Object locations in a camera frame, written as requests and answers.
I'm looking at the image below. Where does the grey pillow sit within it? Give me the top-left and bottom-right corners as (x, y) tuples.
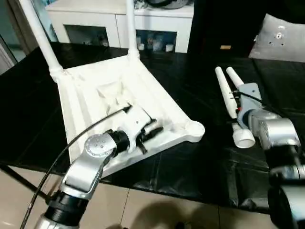
(249, 13), (305, 63)

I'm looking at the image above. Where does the white glass-door cabinet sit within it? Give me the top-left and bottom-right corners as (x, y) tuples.
(45, 0), (194, 54)

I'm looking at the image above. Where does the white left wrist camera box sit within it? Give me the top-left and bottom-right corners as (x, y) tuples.
(119, 106), (153, 154)

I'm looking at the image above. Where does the black case with gold label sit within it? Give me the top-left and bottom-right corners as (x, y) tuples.
(189, 0), (268, 58)

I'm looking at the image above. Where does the white plastic table top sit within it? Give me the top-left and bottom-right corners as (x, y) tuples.
(49, 53), (206, 178)

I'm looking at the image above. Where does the brown curtain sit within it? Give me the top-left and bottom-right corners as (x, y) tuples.
(8, 0), (39, 55)

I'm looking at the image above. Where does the black mat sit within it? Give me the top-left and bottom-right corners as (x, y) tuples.
(0, 42), (305, 214)

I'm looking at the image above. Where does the white plastic table leg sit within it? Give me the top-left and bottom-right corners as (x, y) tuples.
(214, 67), (256, 149)
(225, 67), (245, 88)
(125, 0), (141, 59)
(19, 0), (65, 72)

